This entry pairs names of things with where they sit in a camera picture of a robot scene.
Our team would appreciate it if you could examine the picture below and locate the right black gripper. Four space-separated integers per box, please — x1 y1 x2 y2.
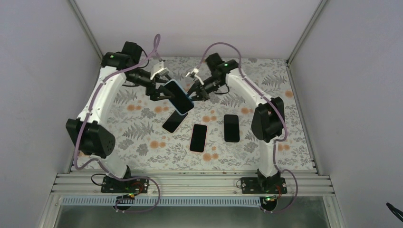
184 75 225 101

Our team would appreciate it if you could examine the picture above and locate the light blue phone case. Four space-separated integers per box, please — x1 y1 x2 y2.
163 80 195 115

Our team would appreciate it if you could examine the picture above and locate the phone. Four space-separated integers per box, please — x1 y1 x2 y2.
162 111 188 133
223 114 240 143
189 124 208 152

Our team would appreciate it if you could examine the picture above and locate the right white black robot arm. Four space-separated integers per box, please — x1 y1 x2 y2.
187 53 286 193

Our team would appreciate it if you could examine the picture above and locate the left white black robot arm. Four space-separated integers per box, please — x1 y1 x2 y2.
66 41 173 192

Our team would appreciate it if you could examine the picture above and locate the phone in beige case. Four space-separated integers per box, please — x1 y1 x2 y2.
162 111 188 133

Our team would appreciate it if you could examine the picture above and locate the phone in pink case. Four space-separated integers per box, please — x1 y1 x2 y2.
189 124 208 152

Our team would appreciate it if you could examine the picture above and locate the floral patterned table mat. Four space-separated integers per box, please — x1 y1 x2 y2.
75 56 316 172

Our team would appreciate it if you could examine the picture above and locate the black object at corner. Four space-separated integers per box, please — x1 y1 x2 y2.
386 202 403 222

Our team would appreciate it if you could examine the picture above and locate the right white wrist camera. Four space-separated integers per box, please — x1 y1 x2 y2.
186 68 200 79

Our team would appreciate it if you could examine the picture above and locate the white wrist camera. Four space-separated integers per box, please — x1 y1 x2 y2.
186 68 200 79
150 61 169 81

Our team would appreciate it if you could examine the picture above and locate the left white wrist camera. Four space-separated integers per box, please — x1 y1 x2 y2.
150 61 169 81

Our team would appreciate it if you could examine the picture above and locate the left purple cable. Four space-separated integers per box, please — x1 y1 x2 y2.
72 33 162 181

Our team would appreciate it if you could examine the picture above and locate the purple cable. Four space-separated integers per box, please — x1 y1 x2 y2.
194 42 298 215
72 33 162 181

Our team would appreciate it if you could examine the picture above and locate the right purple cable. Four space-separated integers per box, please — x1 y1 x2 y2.
194 42 298 215

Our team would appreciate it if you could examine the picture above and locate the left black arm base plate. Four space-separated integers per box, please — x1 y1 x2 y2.
100 176 149 194

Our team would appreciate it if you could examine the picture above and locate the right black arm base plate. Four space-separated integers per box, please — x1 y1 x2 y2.
240 177 288 194

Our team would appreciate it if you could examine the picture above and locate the grey slotted cable duct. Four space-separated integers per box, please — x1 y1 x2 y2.
61 197 268 207

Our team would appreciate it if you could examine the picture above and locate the aluminium front rail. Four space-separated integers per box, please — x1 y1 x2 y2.
51 171 335 196

